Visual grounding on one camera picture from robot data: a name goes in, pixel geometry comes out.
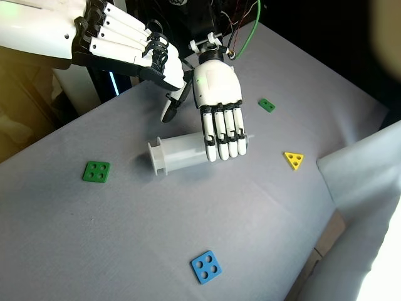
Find large translucent white syringe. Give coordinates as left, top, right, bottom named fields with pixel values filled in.
left=147, top=131, right=256, bottom=176

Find blue light strip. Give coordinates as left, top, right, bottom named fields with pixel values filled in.
left=109, top=70, right=120, bottom=97

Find green square four-hole block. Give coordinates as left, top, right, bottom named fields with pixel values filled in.
left=81, top=161, right=112, bottom=184

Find grey table cloth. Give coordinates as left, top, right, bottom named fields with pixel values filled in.
left=0, top=22, right=391, bottom=301

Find small green two-hole block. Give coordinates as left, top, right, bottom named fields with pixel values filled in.
left=258, top=98, right=276, bottom=113

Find yellow triangle three-hole block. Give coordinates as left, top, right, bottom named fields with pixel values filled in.
left=283, top=151, right=305, bottom=172

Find blue square four-hole block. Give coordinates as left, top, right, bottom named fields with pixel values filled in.
left=190, top=250, right=224, bottom=285

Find white fabric sheet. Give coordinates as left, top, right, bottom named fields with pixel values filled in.
left=316, top=120, right=401, bottom=301

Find thin red wires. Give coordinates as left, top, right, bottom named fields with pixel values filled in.
left=219, top=0, right=253, bottom=54

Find green cable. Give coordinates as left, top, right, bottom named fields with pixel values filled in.
left=234, top=0, right=262, bottom=61

